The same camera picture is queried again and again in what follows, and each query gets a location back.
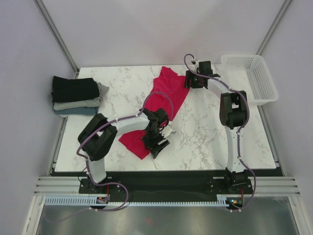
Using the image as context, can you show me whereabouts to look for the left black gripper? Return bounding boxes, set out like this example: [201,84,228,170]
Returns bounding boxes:
[141,127,169,159]

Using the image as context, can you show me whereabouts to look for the folded blue t shirt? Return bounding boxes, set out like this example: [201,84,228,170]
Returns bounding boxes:
[55,107,99,116]

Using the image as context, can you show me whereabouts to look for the left aluminium frame post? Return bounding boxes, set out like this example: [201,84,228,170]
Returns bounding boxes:
[34,0,80,75]

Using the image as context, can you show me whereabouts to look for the aluminium rail profile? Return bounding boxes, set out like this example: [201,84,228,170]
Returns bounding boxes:
[34,175,83,196]

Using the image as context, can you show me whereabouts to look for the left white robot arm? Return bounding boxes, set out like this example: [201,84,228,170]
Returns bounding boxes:
[76,108,170,192]

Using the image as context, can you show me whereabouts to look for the white plastic basket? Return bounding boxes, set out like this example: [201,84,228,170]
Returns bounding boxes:
[221,54,279,106]

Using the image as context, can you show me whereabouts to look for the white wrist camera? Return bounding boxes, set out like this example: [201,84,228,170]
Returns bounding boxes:
[160,121,176,138]
[191,59,201,67]

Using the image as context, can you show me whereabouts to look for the red t shirt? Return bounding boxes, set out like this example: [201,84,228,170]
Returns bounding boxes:
[119,67,189,160]

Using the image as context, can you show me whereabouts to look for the white slotted cable duct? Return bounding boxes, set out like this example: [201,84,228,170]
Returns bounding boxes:
[45,196,228,207]

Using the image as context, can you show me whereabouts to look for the aluminium frame post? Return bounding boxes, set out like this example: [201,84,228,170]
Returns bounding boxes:
[256,0,293,56]
[34,0,80,75]

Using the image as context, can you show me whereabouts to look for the right aluminium frame post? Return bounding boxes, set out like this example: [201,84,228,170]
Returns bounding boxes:
[256,0,293,56]

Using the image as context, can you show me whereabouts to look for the folded black t shirt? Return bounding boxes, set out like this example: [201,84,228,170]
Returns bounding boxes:
[51,76,100,103]

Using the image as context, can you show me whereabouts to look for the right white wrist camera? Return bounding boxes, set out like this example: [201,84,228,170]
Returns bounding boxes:
[191,59,201,67]

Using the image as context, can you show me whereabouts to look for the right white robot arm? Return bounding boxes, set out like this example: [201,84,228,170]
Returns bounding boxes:
[184,58,249,173]

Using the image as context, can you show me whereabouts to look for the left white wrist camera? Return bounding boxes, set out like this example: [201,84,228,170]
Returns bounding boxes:
[160,121,176,138]

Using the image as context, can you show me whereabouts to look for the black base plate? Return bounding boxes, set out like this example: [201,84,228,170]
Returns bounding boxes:
[79,170,253,202]

